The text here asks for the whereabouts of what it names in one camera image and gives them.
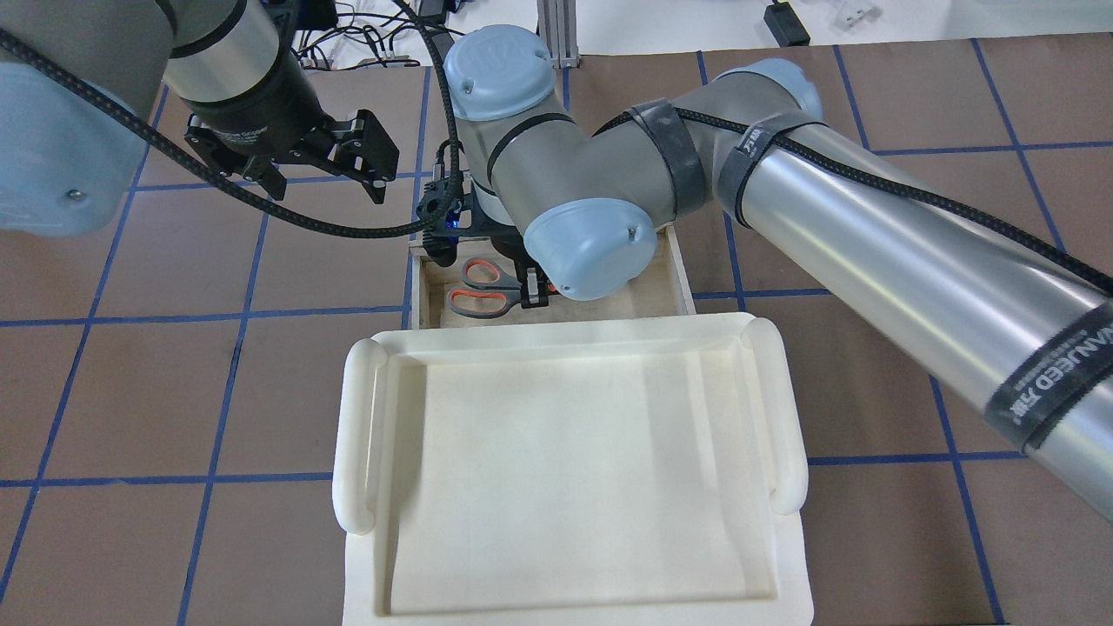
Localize wooden drawer with white handle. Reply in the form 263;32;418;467
408;222;696;333

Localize white plastic tray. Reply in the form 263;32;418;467
331;312;815;625

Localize black braided cable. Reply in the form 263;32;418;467
0;0;466;239

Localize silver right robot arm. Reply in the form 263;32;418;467
435;25;1112;516

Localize grey orange handled scissors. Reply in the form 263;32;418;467
444;256;550;320

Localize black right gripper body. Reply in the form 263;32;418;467
417;176;526;266

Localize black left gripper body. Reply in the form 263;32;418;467
183;61;362;180

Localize black power adapter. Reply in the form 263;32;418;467
764;1;811;48

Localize aluminium frame post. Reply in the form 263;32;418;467
536;0;582;69

